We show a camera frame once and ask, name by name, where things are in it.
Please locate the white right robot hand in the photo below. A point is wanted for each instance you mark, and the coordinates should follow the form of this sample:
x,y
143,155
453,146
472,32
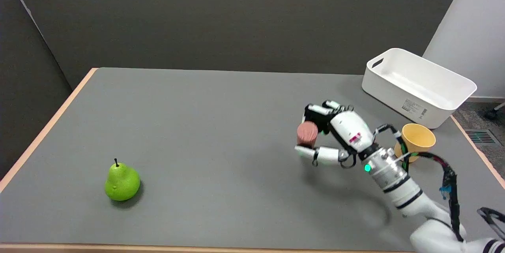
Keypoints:
x,y
349,128

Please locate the pink ridged cylinder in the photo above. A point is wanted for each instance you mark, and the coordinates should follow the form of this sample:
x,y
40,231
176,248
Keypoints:
x,y
307,133

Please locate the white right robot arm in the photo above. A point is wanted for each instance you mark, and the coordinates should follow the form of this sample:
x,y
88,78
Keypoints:
x,y
410,201

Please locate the white plastic box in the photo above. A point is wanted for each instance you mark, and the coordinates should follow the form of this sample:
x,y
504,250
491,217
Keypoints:
x,y
418,83

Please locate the yellow cup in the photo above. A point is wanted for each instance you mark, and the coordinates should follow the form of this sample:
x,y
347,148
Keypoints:
x,y
416,139

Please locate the floor vent grille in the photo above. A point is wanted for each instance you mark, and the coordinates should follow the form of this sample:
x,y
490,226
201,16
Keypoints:
x,y
480,136

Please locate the chair base with caster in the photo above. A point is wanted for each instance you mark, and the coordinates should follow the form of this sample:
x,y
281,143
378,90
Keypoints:
x,y
494,111

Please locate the green pear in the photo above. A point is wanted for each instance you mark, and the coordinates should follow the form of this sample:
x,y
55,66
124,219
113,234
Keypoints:
x,y
121,182

